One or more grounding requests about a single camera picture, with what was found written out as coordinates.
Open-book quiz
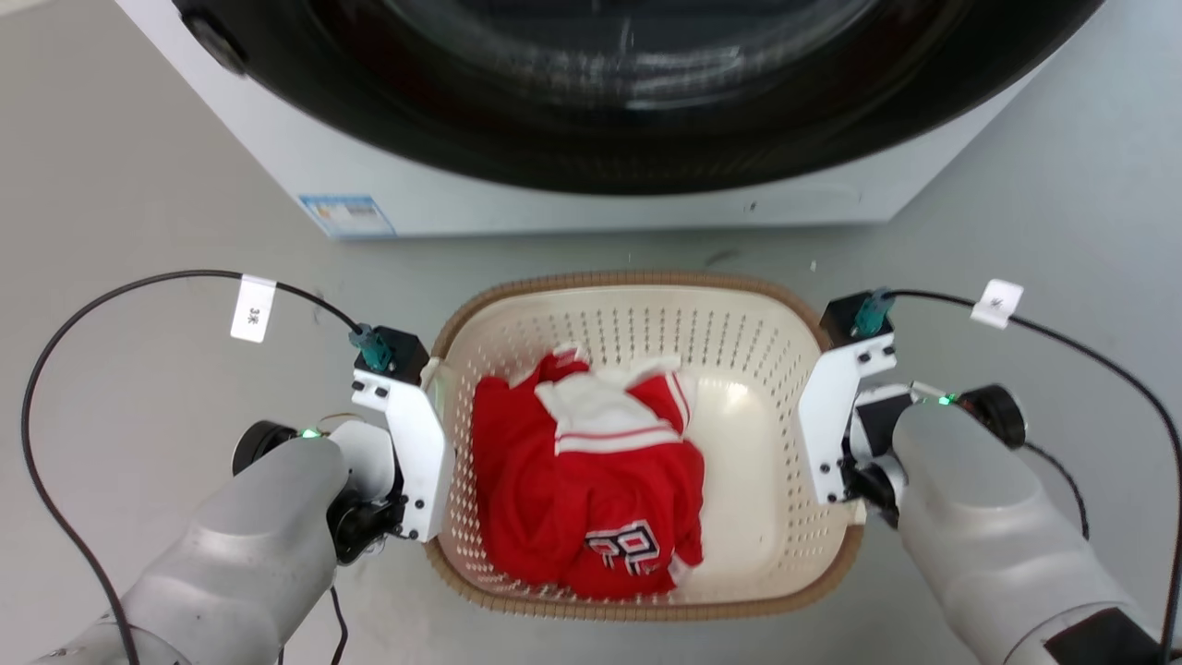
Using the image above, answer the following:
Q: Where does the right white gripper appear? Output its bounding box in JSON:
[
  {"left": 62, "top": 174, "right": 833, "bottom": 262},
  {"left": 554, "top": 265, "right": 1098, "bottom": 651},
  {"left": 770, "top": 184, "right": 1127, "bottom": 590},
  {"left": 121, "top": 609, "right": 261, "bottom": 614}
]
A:
[{"left": 798, "top": 334, "right": 913, "bottom": 529}]

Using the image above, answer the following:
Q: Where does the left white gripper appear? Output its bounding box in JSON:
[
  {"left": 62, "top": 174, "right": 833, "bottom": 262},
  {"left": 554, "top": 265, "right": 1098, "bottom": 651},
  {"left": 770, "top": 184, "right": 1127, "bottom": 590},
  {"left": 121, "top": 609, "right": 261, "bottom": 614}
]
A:
[{"left": 329, "top": 369, "right": 455, "bottom": 564}]

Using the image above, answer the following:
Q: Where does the cream perforated laundry basket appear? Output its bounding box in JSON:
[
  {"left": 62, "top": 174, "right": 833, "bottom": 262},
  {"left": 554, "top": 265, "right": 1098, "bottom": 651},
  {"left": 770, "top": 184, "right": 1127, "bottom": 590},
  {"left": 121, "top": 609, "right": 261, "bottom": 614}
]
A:
[{"left": 423, "top": 270, "right": 867, "bottom": 622}]

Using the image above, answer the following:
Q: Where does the red white sports jersey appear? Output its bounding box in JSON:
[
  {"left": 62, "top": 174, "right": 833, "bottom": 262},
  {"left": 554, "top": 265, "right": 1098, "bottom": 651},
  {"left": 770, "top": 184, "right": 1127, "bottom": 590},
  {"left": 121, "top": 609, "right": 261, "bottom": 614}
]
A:
[{"left": 471, "top": 345, "right": 707, "bottom": 601}]

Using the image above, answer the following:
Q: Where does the blue white energy label sticker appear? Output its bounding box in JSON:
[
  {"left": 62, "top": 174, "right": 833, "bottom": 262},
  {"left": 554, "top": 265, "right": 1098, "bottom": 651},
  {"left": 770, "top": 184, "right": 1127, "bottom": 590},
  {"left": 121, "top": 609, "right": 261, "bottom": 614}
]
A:
[{"left": 297, "top": 193, "right": 397, "bottom": 240}]

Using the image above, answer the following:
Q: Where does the white washing machine body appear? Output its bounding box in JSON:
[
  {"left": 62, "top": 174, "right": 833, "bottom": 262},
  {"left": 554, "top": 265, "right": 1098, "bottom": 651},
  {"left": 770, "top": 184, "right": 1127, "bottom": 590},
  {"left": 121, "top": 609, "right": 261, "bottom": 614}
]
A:
[{"left": 113, "top": 0, "right": 1063, "bottom": 242}]

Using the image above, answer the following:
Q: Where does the dark round washing machine door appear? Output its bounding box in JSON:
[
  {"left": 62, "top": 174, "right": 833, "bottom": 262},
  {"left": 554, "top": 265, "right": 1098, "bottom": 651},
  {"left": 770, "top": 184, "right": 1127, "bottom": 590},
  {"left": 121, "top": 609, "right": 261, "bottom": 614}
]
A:
[{"left": 172, "top": 0, "right": 1106, "bottom": 196}]

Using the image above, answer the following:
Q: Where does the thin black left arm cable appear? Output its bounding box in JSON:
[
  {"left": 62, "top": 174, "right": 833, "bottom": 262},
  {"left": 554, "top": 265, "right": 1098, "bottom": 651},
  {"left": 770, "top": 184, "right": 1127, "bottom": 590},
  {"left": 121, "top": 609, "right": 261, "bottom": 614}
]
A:
[{"left": 326, "top": 584, "right": 350, "bottom": 665}]

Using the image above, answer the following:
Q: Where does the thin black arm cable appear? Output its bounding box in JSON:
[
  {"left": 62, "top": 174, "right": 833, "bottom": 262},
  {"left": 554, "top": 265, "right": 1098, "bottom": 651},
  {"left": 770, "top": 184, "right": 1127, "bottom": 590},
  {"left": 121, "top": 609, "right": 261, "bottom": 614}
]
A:
[
  {"left": 1019, "top": 441, "right": 1092, "bottom": 542},
  {"left": 326, "top": 584, "right": 350, "bottom": 665}
]

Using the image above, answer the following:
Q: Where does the white small cable tag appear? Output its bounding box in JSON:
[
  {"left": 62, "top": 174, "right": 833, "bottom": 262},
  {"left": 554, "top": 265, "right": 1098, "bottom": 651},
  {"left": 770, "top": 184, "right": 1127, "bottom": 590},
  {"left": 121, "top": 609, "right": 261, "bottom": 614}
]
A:
[{"left": 969, "top": 278, "right": 1025, "bottom": 331}]

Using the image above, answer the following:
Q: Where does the white printed cable tag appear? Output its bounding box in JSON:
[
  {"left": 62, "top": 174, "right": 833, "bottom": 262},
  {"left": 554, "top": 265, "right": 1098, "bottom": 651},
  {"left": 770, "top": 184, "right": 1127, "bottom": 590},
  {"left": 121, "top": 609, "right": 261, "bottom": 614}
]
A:
[{"left": 229, "top": 273, "right": 279, "bottom": 345}]

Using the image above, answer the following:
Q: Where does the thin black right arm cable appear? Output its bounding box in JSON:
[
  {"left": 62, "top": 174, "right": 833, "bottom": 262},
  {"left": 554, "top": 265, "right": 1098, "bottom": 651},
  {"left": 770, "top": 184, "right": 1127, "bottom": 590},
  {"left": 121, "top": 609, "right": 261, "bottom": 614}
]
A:
[{"left": 1019, "top": 441, "right": 1092, "bottom": 542}]

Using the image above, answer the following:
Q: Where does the long black right gripper cable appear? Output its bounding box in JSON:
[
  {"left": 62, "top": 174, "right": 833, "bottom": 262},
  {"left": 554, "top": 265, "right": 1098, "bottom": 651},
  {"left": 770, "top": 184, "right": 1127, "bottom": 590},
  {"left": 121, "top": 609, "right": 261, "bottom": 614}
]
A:
[{"left": 888, "top": 288, "right": 1182, "bottom": 665}]

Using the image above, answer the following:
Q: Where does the long black gripper cable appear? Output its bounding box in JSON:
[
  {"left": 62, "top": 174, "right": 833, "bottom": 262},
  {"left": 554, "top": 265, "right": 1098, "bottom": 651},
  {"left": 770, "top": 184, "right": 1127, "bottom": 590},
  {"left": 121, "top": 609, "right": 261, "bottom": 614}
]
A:
[
  {"left": 20, "top": 269, "right": 368, "bottom": 665},
  {"left": 888, "top": 288, "right": 1182, "bottom": 665}
]

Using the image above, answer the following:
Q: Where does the long black left gripper cable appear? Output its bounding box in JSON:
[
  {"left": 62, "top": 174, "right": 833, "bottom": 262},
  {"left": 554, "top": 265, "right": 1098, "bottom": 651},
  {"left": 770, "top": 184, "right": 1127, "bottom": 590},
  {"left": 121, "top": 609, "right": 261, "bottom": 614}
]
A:
[{"left": 20, "top": 269, "right": 368, "bottom": 665}]

